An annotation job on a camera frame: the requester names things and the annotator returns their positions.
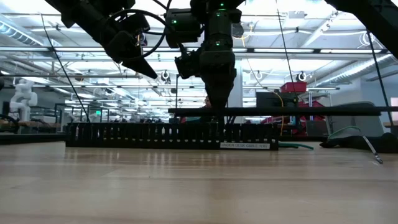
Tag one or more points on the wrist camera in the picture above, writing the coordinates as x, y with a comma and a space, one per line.
183, 26
136, 26

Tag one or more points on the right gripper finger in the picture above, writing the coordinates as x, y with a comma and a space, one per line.
215, 93
224, 93

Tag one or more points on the silver ventilation duct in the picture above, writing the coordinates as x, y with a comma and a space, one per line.
15, 34
351, 71

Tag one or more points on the black zip tie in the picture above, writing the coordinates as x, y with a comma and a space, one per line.
65, 68

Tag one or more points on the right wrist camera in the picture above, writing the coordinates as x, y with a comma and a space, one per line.
183, 26

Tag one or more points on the black raceway lid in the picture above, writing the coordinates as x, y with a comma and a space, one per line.
295, 111

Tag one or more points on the black monitor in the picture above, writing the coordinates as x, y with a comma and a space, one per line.
270, 99

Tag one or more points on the black aluminium frame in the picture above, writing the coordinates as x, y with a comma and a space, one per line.
31, 139

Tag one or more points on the red storage bin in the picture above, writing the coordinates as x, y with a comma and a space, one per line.
293, 87
311, 104

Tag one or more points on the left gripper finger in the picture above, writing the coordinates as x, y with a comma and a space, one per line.
138, 68
146, 65

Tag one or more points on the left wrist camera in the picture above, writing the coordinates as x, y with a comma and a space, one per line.
136, 26

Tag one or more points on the long ceiling light bar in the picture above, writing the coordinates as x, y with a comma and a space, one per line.
311, 50

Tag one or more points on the grey white office chair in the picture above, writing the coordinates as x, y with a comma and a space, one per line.
351, 123

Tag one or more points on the dark brown zip tie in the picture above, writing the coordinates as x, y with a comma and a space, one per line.
371, 149

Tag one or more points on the white pillar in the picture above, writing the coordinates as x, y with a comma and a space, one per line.
239, 93

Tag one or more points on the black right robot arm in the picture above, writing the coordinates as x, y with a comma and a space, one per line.
373, 18

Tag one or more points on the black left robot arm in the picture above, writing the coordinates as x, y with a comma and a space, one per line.
84, 15

